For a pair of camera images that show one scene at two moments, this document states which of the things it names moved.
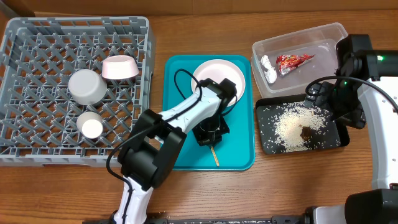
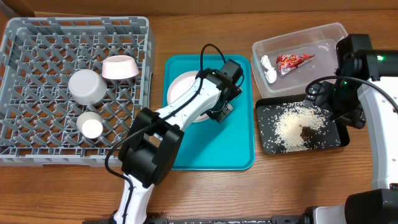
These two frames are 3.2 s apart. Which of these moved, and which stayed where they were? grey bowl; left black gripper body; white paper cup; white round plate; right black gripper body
Moved: white round plate; left black gripper body
Stayed: right black gripper body; grey bowl; white paper cup
